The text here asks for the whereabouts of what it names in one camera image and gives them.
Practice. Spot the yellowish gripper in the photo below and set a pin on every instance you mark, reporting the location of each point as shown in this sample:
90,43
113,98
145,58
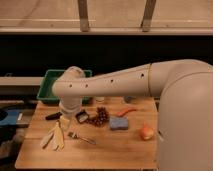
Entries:
64,123

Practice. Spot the blue object at left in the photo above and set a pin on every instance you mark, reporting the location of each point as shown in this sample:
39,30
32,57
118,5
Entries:
10,117

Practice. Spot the green plastic tray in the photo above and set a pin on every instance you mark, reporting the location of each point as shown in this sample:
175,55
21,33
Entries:
45,93

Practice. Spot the banana peel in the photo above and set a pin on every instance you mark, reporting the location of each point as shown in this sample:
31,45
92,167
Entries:
55,135

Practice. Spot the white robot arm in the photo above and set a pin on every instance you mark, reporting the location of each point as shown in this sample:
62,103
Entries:
185,120

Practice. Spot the dark grey mug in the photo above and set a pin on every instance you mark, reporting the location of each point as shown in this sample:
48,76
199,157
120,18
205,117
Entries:
128,99

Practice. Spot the orange fruit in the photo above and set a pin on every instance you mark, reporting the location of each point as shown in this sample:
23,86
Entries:
146,132

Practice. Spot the bunch of red grapes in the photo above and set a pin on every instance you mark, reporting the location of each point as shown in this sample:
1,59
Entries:
100,119

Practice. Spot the silver metal fork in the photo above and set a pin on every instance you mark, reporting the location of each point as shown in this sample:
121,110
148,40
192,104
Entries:
74,135

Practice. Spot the orange carrot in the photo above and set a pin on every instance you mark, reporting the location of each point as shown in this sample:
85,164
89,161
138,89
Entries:
123,112

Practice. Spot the blue sponge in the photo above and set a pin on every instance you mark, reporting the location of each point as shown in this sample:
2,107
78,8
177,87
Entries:
117,123

